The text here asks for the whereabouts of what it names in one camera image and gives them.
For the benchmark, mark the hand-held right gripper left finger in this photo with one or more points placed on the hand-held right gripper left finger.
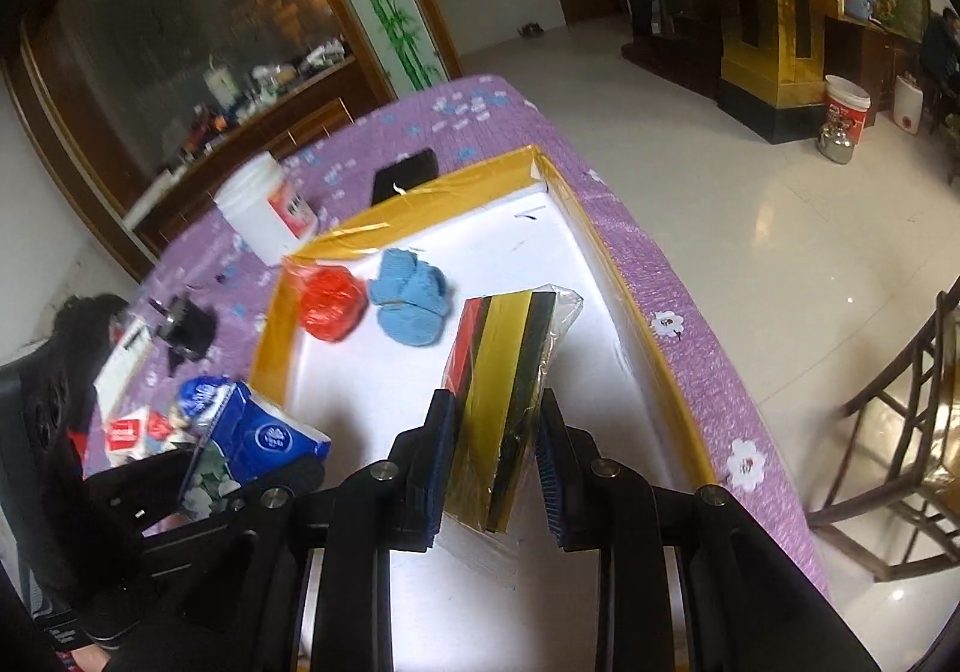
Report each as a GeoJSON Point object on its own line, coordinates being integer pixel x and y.
{"type": "Point", "coordinates": [439, 469]}

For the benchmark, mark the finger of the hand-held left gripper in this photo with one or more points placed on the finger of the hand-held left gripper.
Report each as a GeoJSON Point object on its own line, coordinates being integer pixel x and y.
{"type": "Point", "coordinates": [142, 488]}
{"type": "Point", "coordinates": [292, 473]}

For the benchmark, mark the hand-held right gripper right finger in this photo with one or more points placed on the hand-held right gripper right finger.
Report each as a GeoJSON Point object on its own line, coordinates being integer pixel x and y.
{"type": "Point", "coordinates": [551, 484]}

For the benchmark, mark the blue white snack bag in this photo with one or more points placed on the blue white snack bag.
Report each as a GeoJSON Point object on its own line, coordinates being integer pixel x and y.
{"type": "Point", "coordinates": [255, 432]}

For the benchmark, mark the striped sponge pack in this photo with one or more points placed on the striped sponge pack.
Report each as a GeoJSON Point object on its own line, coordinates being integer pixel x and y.
{"type": "Point", "coordinates": [495, 402]}

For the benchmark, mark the white box with yellow rim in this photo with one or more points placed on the white box with yellow rim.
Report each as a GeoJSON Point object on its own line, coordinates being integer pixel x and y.
{"type": "Point", "coordinates": [525, 252]}

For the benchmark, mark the red and white packet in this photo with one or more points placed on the red and white packet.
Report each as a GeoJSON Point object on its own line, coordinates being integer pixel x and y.
{"type": "Point", "coordinates": [160, 424]}
{"type": "Point", "coordinates": [126, 439]}

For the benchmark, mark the white notebook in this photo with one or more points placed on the white notebook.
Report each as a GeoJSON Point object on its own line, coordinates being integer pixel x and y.
{"type": "Point", "coordinates": [124, 364]}

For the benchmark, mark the black bag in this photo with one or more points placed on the black bag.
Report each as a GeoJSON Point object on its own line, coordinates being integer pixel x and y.
{"type": "Point", "coordinates": [67, 372]}

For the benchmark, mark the small metal motor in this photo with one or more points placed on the small metal motor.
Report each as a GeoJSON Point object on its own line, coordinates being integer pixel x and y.
{"type": "Point", "coordinates": [187, 331]}

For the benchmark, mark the blue knitted cloth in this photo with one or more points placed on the blue knitted cloth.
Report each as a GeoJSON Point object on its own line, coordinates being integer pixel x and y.
{"type": "Point", "coordinates": [409, 301]}

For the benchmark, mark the purple floral tablecloth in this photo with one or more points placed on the purple floral tablecloth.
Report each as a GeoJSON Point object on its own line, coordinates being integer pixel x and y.
{"type": "Point", "coordinates": [637, 282]}

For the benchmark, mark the white plastic jar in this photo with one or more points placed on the white plastic jar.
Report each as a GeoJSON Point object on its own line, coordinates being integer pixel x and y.
{"type": "Point", "coordinates": [259, 211]}

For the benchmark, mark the black phone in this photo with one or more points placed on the black phone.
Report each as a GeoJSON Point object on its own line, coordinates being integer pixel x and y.
{"type": "Point", "coordinates": [405, 177]}

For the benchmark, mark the wooden chair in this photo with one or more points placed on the wooden chair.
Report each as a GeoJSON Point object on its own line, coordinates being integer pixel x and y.
{"type": "Point", "coordinates": [900, 432]}

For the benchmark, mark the wooden counter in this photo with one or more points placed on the wooden counter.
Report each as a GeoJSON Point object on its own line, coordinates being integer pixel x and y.
{"type": "Point", "coordinates": [300, 117]}

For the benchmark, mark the white jug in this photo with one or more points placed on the white jug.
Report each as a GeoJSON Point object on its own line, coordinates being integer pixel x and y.
{"type": "Point", "coordinates": [223, 85]}

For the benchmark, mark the metal kettle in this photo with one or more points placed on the metal kettle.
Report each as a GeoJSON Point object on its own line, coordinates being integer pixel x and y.
{"type": "Point", "coordinates": [832, 143]}

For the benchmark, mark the pair of shoes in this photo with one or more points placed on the pair of shoes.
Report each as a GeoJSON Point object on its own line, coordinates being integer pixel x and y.
{"type": "Point", "coordinates": [532, 30]}

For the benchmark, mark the golden pillar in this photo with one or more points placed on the golden pillar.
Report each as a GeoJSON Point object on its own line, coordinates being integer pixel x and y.
{"type": "Point", "coordinates": [772, 79]}

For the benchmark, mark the white and red bucket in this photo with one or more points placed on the white and red bucket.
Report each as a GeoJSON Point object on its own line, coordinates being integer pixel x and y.
{"type": "Point", "coordinates": [847, 106]}

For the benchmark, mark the white floor appliance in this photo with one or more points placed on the white floor appliance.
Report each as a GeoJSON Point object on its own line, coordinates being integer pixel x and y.
{"type": "Point", "coordinates": [911, 106]}

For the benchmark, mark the wooden cabinet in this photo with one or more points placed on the wooden cabinet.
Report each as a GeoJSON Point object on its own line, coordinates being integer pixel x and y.
{"type": "Point", "coordinates": [862, 53]}

